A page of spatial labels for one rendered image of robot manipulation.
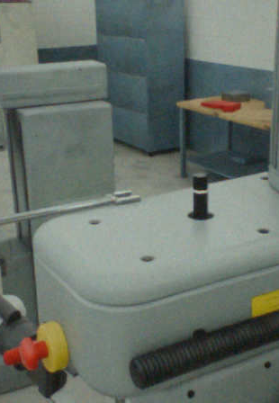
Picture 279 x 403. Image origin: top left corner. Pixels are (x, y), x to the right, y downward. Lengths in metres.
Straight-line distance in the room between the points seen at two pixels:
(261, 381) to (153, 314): 0.22
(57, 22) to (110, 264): 9.80
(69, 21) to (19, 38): 1.44
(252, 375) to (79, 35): 9.91
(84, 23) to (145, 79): 2.75
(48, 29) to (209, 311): 9.75
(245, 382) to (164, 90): 7.50
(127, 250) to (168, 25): 7.51
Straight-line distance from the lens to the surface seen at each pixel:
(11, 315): 1.38
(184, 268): 0.75
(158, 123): 8.32
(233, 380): 0.88
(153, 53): 8.15
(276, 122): 0.99
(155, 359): 0.73
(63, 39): 10.54
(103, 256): 0.77
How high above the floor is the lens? 2.20
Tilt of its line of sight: 19 degrees down
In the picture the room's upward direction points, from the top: 2 degrees counter-clockwise
